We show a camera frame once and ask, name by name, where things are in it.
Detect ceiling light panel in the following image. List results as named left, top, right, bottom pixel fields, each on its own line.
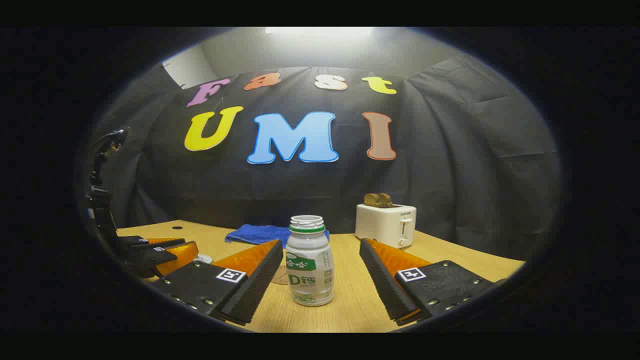
left=265, top=27, right=374, bottom=37

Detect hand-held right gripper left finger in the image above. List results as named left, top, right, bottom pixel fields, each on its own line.
left=149, top=239, right=284, bottom=327

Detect brown bread slices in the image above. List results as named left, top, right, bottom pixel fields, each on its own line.
left=363, top=193, right=395, bottom=209

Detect black backdrop cloth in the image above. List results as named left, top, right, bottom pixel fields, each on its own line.
left=95, top=55, right=563, bottom=261

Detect white plastic water bottle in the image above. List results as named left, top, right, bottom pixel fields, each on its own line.
left=285, top=215, right=335, bottom=307

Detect white toaster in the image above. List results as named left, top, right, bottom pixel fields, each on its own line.
left=355, top=202, right=417, bottom=249

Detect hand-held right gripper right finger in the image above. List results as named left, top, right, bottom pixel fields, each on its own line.
left=359, top=238, right=496, bottom=327

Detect blue folded towel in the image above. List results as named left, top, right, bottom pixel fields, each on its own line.
left=224, top=223, right=331, bottom=249

